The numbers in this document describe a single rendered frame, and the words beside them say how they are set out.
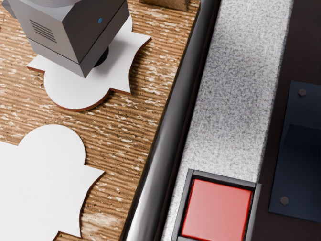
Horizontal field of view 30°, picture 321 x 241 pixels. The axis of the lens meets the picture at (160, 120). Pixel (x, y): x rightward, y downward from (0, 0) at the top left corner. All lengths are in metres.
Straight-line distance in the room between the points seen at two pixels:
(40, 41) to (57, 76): 0.07
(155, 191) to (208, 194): 0.06
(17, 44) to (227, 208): 0.30
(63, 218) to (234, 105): 0.22
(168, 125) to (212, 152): 0.06
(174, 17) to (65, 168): 0.21
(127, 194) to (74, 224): 0.06
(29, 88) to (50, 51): 0.09
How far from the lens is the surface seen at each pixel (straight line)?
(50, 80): 0.65
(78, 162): 0.62
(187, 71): 0.68
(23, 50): 0.70
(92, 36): 0.57
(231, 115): 0.65
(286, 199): 1.56
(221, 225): 0.60
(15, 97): 0.67
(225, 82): 0.67
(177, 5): 0.69
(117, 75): 0.63
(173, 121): 0.65
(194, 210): 0.60
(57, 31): 0.54
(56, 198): 0.61
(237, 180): 0.61
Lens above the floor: 1.51
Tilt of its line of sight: 66 degrees down
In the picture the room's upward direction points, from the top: 11 degrees counter-clockwise
